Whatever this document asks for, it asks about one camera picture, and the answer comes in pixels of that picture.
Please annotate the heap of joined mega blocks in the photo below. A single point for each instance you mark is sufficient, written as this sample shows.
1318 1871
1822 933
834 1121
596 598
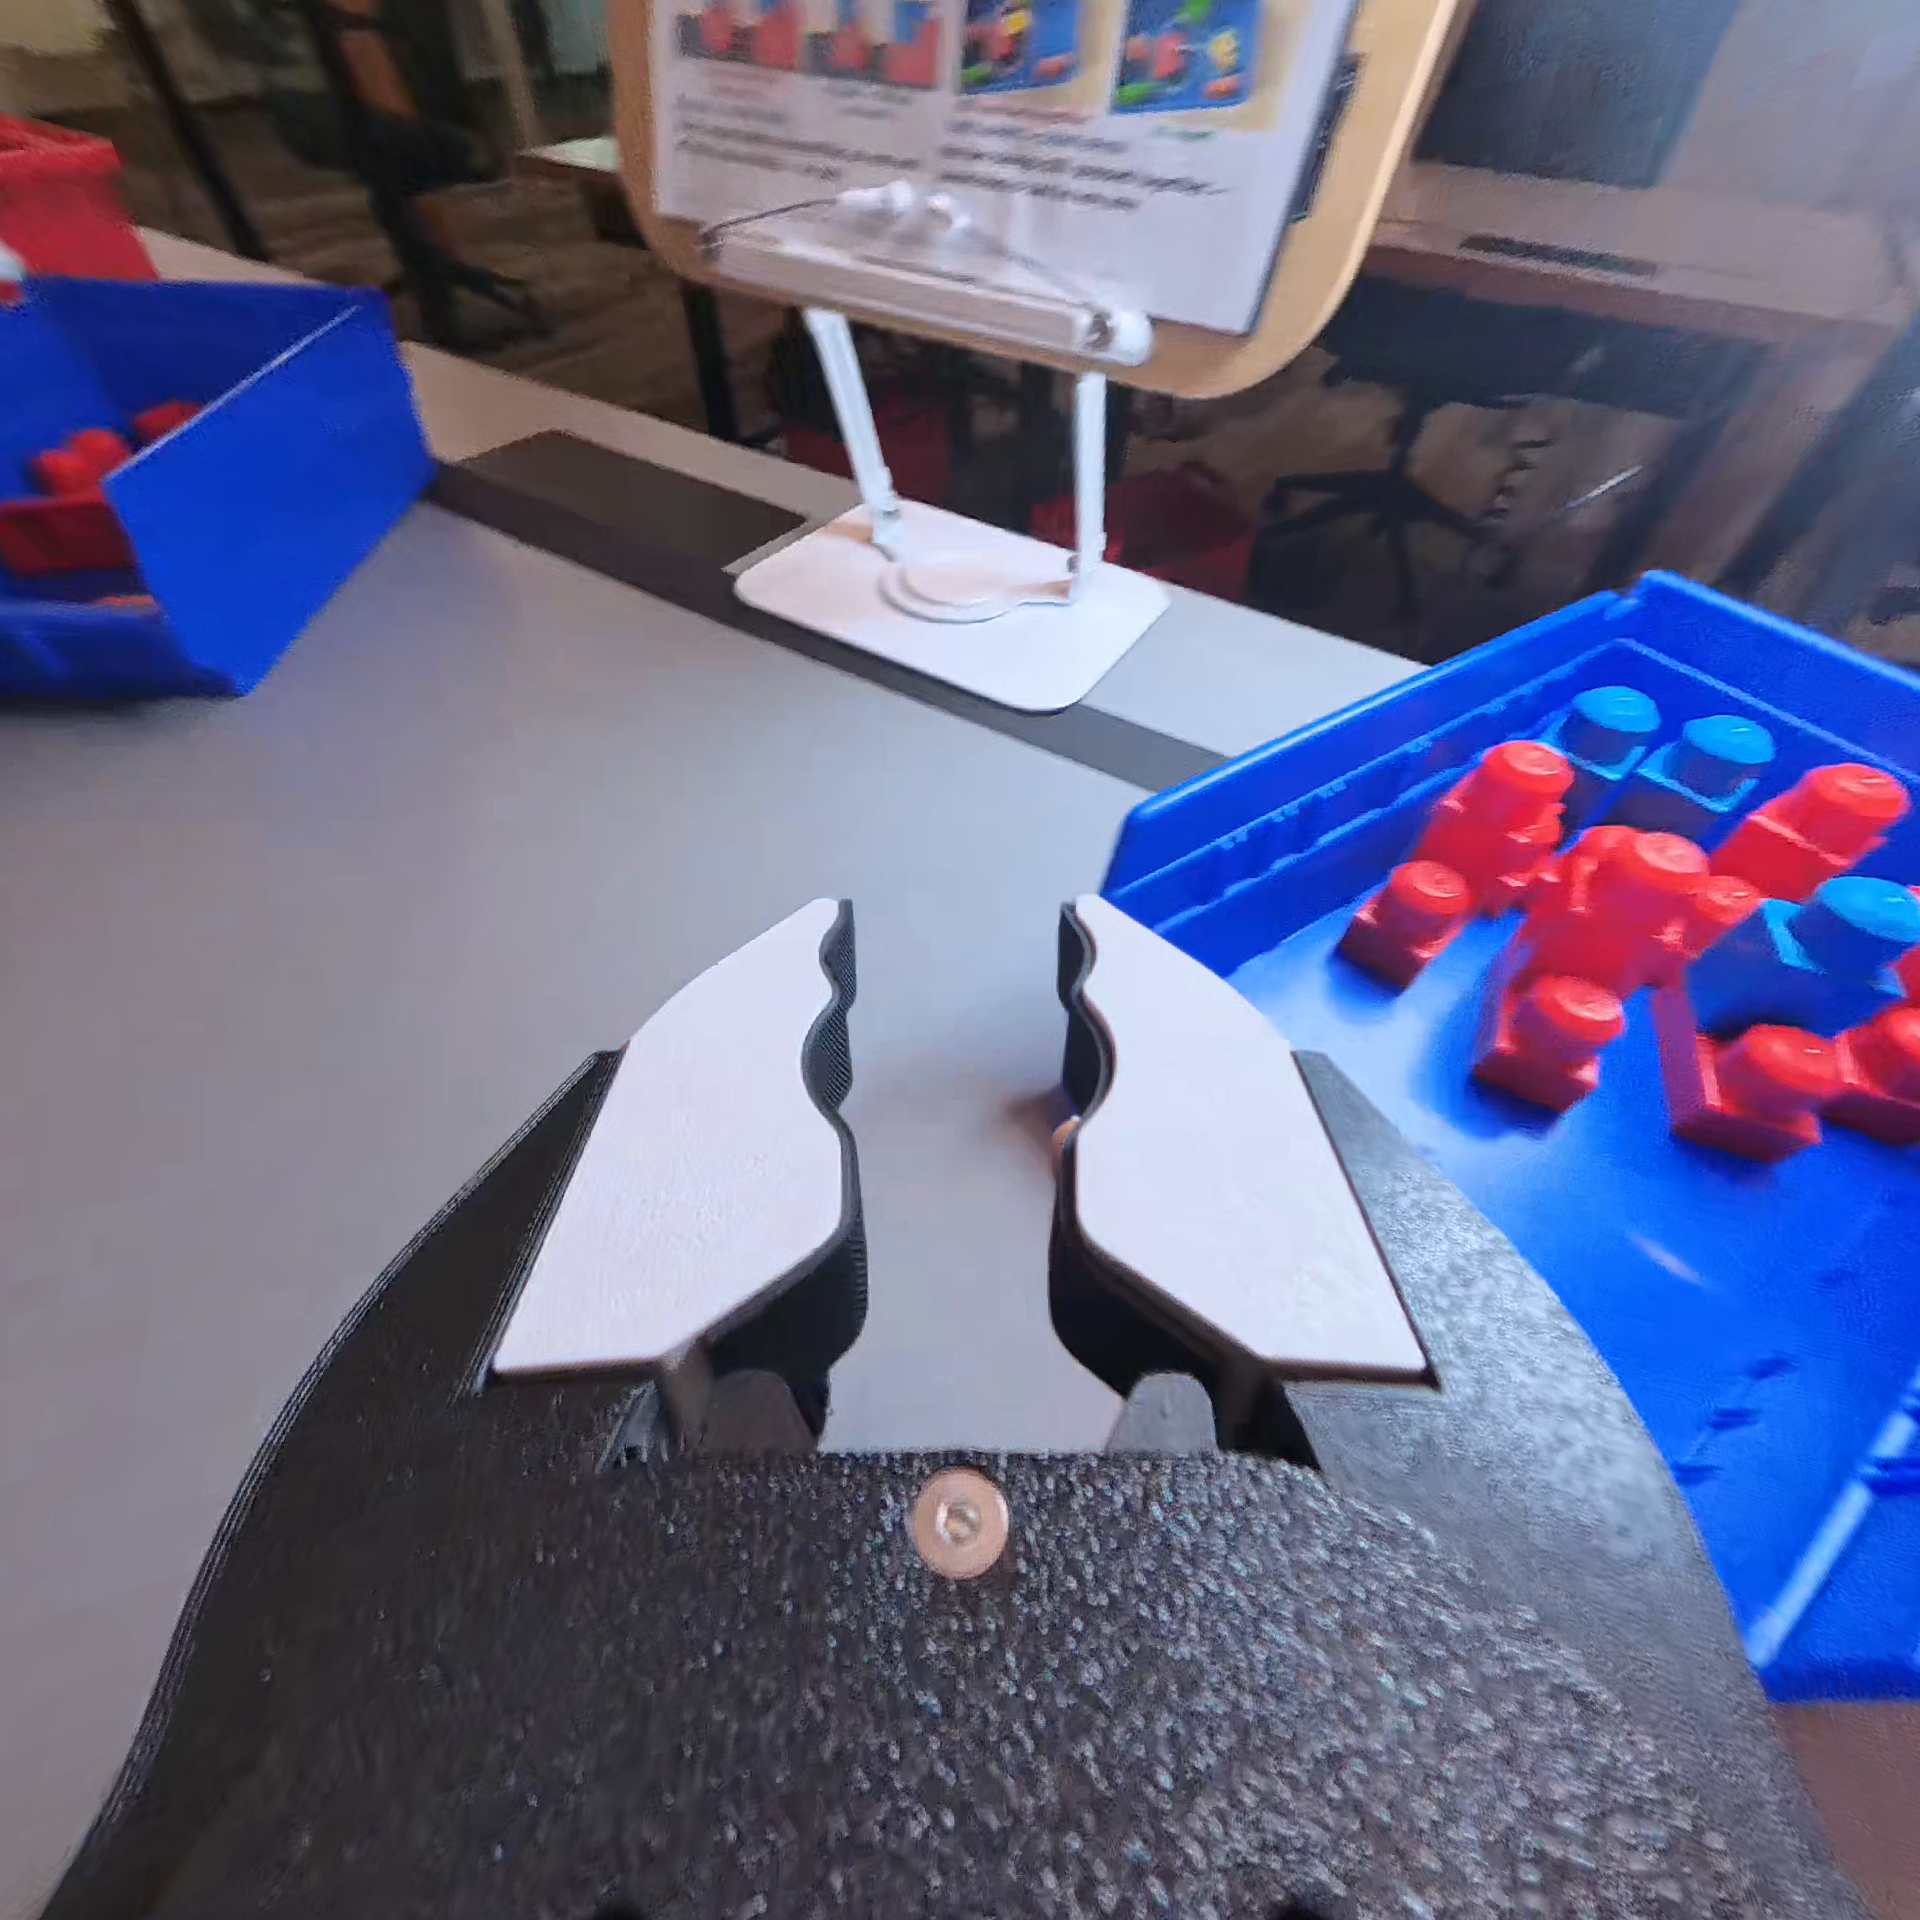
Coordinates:
1605 917

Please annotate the instruction sheet on white stand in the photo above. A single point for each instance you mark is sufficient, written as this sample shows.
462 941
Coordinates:
1350 268

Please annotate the printed instruction sheet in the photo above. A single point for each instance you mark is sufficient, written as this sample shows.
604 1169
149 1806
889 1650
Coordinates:
975 164

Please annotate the red plastic bin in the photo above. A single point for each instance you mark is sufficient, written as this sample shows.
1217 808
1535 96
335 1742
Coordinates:
61 193

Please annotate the pile of mega blocks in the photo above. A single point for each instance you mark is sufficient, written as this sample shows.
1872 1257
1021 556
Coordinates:
75 495

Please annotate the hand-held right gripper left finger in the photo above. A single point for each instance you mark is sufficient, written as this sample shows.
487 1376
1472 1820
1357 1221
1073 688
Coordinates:
690 1187

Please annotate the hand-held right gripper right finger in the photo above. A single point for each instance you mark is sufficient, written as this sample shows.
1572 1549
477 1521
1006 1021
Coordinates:
1229 1201

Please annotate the blue plastic bin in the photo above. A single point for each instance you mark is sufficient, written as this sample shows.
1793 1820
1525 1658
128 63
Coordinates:
286 495
1651 1351

